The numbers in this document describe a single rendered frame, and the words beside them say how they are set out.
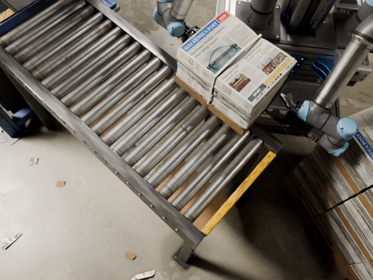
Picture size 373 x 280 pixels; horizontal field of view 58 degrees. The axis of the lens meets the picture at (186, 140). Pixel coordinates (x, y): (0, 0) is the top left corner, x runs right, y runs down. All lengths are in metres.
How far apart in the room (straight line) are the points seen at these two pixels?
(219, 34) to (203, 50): 0.10
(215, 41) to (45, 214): 1.44
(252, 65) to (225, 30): 0.19
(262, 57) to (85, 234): 1.41
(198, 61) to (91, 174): 1.20
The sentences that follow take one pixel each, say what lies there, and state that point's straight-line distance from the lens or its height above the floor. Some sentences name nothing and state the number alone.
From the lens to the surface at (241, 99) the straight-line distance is 1.22.
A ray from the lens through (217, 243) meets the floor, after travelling 2.07.
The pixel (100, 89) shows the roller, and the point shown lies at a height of 0.80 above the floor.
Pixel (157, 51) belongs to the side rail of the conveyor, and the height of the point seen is 0.80.
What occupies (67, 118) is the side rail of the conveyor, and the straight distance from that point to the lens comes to 1.46.
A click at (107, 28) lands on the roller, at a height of 0.79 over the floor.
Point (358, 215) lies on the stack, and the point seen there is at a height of 0.54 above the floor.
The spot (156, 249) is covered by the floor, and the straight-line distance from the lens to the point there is 2.05.
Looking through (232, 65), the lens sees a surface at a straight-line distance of 1.29.
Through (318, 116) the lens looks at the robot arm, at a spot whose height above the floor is 0.94.
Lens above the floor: 2.04
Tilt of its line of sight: 65 degrees down
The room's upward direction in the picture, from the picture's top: 7 degrees clockwise
